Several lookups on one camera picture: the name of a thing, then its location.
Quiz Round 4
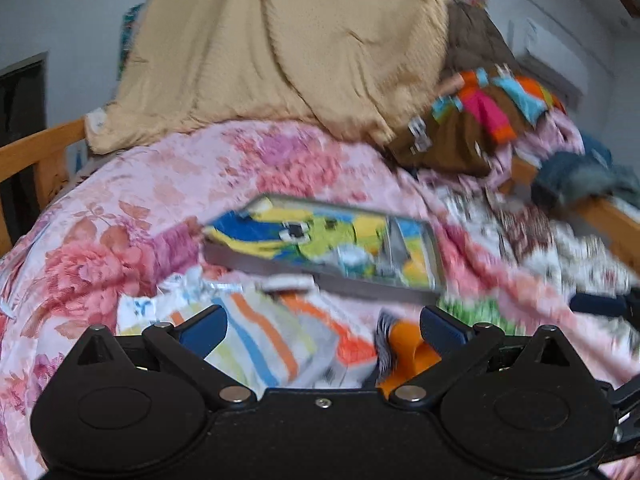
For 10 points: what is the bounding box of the white brown ornate sheet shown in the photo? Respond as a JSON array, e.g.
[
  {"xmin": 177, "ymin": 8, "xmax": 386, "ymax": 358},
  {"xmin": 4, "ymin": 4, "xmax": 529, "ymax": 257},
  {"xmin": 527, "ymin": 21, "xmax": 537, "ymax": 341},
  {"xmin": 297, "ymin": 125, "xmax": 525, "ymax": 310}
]
[{"xmin": 435, "ymin": 185, "xmax": 640, "ymax": 296}]

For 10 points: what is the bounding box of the white air conditioner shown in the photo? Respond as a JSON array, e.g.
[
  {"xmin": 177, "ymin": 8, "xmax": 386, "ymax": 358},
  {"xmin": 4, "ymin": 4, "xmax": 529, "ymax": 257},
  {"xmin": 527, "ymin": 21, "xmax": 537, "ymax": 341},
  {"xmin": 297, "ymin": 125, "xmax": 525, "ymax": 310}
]
[{"xmin": 507, "ymin": 17, "xmax": 588, "ymax": 108}]

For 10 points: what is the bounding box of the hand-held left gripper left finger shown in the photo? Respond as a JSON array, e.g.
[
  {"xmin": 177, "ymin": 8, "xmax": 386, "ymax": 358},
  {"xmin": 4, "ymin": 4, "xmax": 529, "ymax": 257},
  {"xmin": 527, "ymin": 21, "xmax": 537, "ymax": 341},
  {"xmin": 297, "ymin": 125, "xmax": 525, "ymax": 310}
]
[{"xmin": 70, "ymin": 305, "xmax": 253, "ymax": 411}]

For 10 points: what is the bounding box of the blue and yellow printed cloth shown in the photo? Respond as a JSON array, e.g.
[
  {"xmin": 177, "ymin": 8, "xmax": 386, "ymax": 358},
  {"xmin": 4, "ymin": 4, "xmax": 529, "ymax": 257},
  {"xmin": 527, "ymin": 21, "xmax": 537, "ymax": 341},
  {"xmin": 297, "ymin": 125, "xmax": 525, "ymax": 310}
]
[{"xmin": 207, "ymin": 199, "xmax": 391, "ymax": 273}]

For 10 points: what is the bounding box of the brown colourful patchwork garment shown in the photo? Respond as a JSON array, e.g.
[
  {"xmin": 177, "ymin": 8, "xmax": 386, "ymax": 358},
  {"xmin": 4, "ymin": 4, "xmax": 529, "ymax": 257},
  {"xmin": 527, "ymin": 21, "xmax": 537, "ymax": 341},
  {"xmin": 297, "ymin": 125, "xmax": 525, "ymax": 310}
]
[{"xmin": 387, "ymin": 67, "xmax": 568, "ymax": 178}]

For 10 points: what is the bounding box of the pink floral bedspread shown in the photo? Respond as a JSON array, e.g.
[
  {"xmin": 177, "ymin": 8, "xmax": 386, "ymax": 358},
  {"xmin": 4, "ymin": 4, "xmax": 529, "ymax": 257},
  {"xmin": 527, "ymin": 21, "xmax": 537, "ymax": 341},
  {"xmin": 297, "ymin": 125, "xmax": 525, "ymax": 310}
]
[{"xmin": 0, "ymin": 120, "xmax": 640, "ymax": 480}]

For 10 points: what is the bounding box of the white labelled packet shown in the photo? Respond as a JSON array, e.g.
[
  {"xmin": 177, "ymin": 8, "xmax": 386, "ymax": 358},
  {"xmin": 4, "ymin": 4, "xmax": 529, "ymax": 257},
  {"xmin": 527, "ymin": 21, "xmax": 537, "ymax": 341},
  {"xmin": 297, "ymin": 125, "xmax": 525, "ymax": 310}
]
[{"xmin": 157, "ymin": 267, "xmax": 251, "ymax": 302}]

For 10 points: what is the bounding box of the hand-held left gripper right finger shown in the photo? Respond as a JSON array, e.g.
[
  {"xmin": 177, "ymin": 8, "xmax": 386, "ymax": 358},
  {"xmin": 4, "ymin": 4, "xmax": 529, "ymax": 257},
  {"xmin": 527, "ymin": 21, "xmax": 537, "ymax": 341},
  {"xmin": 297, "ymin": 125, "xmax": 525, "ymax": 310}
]
[{"xmin": 390, "ymin": 305, "xmax": 578, "ymax": 411}]

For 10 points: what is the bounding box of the orange blue striped cloth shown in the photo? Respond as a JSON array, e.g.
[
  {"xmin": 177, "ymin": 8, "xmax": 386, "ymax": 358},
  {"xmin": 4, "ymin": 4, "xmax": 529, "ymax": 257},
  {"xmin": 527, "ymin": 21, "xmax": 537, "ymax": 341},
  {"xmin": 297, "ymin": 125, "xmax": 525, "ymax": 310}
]
[{"xmin": 167, "ymin": 290, "xmax": 341, "ymax": 390}]

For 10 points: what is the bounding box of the brown quilted blanket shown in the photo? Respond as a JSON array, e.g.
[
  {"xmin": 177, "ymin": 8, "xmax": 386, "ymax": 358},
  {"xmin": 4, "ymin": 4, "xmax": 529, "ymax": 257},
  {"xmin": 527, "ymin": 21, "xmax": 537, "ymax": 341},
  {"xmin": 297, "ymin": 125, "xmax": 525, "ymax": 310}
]
[{"xmin": 440, "ymin": 2, "xmax": 521, "ymax": 86}]

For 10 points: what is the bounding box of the green spotted cloth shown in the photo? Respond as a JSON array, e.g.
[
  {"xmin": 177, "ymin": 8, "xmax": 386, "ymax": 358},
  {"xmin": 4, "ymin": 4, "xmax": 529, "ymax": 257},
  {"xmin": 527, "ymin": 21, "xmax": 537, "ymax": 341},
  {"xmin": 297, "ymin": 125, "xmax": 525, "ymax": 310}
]
[{"xmin": 440, "ymin": 295, "xmax": 521, "ymax": 336}]

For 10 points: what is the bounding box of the orange sock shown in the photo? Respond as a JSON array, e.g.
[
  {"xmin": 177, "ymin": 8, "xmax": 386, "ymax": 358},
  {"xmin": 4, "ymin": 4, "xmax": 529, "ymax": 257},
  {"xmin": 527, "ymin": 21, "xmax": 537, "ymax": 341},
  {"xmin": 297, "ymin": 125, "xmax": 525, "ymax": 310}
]
[{"xmin": 377, "ymin": 320, "xmax": 443, "ymax": 398}]

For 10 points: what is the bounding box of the blue denim garment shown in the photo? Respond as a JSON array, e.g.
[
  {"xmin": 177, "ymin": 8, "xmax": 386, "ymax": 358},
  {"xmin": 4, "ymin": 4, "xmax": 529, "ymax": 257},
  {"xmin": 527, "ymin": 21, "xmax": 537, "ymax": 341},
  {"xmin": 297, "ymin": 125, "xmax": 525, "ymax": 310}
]
[{"xmin": 530, "ymin": 135, "xmax": 640, "ymax": 208}]

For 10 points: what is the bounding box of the grey shallow box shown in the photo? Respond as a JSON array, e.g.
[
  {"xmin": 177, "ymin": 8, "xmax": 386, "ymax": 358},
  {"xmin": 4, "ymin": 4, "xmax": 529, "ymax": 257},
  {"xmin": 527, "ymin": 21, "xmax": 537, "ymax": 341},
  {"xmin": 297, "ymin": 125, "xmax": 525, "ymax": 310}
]
[{"xmin": 202, "ymin": 192, "xmax": 448, "ymax": 306}]

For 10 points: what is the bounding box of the wooden bed frame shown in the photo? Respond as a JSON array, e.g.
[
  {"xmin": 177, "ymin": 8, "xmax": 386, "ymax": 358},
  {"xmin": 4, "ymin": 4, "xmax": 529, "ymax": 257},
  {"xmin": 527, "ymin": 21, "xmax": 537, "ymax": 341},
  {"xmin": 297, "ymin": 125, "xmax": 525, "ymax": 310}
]
[{"xmin": 0, "ymin": 117, "xmax": 640, "ymax": 276}]

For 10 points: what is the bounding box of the white bag orange label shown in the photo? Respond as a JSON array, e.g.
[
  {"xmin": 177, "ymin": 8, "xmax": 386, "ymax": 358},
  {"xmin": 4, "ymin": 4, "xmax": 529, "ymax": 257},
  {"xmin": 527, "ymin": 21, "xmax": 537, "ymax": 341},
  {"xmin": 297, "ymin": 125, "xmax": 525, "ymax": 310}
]
[{"xmin": 300, "ymin": 294, "xmax": 378, "ymax": 388}]

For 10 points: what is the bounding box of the beige blanket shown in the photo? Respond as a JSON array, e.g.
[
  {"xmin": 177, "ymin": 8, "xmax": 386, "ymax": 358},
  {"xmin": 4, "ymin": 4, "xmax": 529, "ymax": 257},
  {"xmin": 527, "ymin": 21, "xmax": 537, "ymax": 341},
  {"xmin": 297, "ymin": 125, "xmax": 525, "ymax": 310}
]
[{"xmin": 85, "ymin": 0, "xmax": 453, "ymax": 156}]

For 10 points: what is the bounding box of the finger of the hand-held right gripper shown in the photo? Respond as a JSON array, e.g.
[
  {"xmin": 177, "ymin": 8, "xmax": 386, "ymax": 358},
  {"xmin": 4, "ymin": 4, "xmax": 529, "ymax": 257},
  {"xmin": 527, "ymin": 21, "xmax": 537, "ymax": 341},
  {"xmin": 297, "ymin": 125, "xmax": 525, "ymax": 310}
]
[
  {"xmin": 570, "ymin": 292, "xmax": 640, "ymax": 320},
  {"xmin": 607, "ymin": 380, "xmax": 640, "ymax": 445}
]

